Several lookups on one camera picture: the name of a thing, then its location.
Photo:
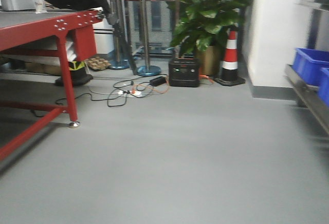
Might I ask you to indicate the black power adapter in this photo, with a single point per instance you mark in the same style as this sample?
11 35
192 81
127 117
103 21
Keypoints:
158 81

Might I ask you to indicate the black portable power station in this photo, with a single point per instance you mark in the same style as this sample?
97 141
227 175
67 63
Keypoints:
184 72

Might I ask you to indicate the blue base stanchion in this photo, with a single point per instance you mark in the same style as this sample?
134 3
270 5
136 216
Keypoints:
147 70
118 58

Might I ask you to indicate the orange white traffic cone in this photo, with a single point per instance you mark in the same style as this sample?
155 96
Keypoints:
229 74

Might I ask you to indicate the black yellow striped cone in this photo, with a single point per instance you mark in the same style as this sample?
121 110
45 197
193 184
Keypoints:
78 74

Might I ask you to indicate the green potted plant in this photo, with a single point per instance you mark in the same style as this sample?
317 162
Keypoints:
202 29

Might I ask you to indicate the red metal workbench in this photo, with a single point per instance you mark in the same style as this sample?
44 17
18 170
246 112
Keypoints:
19 28

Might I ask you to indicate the steel shelving rack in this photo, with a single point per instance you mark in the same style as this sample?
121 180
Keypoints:
314 98

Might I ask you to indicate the blue bin on rack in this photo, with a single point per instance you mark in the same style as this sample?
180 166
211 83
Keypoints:
308 63

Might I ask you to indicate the clear plastic bottle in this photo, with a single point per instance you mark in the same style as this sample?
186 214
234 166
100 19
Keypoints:
40 6

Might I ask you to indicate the grey metal box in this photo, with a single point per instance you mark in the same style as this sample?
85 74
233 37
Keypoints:
17 5

